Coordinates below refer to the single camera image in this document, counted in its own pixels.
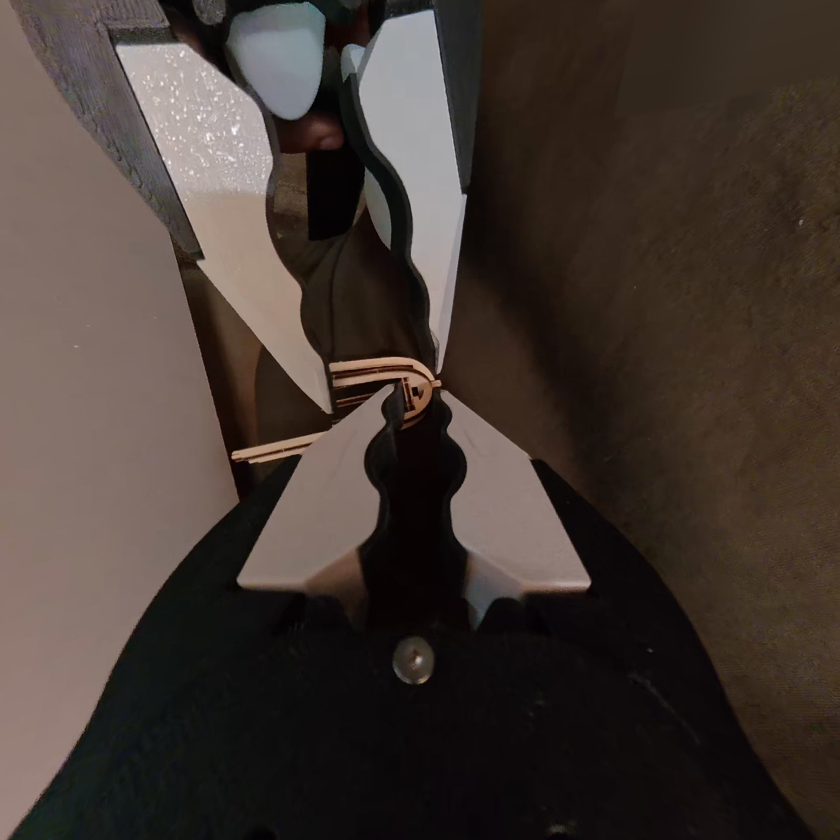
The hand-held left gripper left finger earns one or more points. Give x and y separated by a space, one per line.
315 518

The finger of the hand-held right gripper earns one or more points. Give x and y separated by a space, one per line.
223 216
426 131

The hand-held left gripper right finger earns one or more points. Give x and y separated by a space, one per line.
518 525

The wooden model frame assembly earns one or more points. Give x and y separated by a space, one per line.
423 394

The person's right hand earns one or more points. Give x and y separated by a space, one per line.
318 134

